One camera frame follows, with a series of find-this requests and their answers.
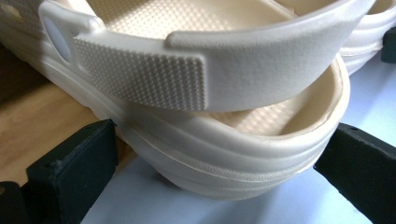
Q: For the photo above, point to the three-tier wooden shoe rack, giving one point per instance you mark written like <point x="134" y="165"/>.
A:
<point x="37" y="124"/>

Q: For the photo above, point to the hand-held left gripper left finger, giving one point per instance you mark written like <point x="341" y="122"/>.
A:
<point x="71" y="174"/>

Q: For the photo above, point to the cream clog shoe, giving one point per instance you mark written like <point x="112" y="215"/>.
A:
<point x="373" y="34"/>
<point x="249" y="71"/>

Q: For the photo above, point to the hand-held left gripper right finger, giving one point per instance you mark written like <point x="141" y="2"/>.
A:
<point x="364" y="168"/>

